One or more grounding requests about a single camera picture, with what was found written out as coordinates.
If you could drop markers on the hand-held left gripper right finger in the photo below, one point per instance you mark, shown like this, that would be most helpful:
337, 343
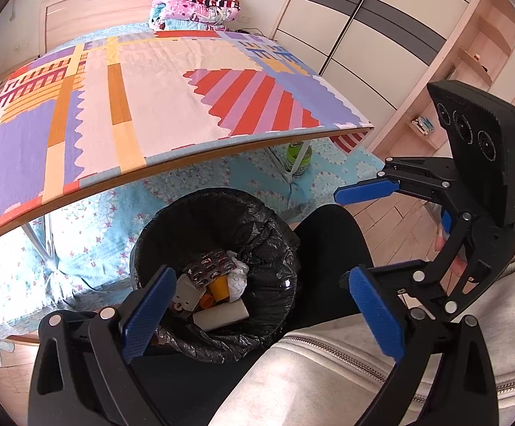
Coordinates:
375, 310

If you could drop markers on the person's right hand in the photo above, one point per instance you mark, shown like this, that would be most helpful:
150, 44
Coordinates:
439, 242

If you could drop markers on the white cardboard tube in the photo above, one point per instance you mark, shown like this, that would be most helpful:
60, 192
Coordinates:
220, 315

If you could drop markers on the blue white box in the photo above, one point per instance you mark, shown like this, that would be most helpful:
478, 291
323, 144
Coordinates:
422, 124

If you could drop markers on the yellow tape roll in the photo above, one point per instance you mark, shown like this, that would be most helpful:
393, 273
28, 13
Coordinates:
218, 287

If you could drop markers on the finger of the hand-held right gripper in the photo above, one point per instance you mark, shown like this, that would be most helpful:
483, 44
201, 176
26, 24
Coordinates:
421, 282
364, 191

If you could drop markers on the green bottle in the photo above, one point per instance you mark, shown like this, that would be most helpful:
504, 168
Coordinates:
293, 153

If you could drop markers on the light grey zip jacket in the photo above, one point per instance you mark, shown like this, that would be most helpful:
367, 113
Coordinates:
319, 372

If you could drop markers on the orange plastic item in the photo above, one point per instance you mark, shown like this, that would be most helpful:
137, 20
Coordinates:
206, 302

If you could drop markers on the silver blister pack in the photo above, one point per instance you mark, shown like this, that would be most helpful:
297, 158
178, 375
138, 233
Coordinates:
208, 266

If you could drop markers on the blue patterned bed sheet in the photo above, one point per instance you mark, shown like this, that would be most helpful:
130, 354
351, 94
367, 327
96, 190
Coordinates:
106, 230

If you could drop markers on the pink floral folded quilt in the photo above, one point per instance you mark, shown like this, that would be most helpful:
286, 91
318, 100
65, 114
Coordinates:
173, 13

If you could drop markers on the white tissue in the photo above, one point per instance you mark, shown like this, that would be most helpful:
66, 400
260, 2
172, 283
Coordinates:
237, 275

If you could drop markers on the black bagged trash bin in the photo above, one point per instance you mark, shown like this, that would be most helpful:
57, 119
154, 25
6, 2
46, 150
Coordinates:
266, 248

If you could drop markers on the wooden shelf unit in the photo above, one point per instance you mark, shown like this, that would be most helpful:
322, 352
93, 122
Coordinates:
483, 44

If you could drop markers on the white grey sliding wardrobe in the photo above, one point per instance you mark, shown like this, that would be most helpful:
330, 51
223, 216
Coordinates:
372, 31

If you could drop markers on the colourful patterned table cover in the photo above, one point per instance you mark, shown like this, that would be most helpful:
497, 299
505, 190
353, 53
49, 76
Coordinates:
151, 88

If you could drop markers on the wooden bed headboard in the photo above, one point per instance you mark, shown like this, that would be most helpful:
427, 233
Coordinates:
98, 9

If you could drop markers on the white foam box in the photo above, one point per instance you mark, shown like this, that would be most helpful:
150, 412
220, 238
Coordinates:
186, 293

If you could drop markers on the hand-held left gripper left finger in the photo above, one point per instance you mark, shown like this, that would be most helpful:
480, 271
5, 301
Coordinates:
149, 310

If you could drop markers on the wooden folding table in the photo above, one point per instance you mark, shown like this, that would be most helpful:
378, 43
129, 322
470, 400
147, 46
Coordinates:
239, 144

